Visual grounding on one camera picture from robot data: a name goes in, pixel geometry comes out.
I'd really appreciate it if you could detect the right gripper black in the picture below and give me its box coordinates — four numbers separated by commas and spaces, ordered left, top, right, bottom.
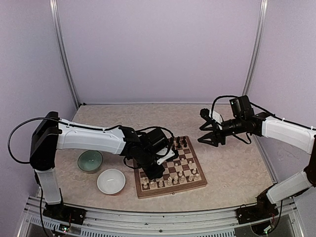
198, 116, 245, 147

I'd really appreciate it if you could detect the wooden chess board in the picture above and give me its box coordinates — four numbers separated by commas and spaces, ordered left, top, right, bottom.
134, 136, 207, 199

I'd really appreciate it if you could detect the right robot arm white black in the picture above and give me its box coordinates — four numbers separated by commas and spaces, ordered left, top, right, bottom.
198, 95, 316, 219

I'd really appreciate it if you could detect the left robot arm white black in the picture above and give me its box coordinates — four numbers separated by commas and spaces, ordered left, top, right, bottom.
7, 111, 176, 220

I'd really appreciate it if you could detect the white chess piece top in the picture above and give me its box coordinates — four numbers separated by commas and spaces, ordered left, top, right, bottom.
142, 177, 148, 190

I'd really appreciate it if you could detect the black chess pieces row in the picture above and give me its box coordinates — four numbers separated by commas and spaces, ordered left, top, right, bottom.
171, 136, 189, 150

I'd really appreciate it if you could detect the white ceramic bowl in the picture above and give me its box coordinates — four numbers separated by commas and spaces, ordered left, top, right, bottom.
97, 169, 126, 195

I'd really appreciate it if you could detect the green glass bowl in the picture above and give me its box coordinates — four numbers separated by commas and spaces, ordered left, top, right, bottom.
77, 150, 103, 173

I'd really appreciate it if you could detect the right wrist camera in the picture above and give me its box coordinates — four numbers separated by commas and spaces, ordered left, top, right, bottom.
200, 108, 223, 125

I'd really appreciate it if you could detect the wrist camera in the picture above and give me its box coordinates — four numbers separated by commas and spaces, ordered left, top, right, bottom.
200, 108, 223, 125
156, 147, 179, 165

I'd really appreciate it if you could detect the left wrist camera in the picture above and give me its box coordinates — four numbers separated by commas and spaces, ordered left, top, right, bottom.
156, 147, 179, 165

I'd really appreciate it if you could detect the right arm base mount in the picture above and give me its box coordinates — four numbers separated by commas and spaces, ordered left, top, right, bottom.
236, 205, 279, 225

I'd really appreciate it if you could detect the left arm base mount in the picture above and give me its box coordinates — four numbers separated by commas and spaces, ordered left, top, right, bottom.
43, 205, 86, 225

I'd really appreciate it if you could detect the front aluminium rail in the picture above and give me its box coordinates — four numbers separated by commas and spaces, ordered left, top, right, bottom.
15, 197, 306, 237

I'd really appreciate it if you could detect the right aluminium frame post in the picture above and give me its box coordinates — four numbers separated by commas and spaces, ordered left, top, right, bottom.
242, 0, 268, 95

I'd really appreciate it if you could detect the aluminium frame post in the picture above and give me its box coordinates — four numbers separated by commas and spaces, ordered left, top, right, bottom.
49, 0, 80, 109
242, 0, 268, 95

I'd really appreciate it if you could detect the left aluminium frame post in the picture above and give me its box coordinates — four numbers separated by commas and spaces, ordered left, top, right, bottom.
49, 0, 80, 109

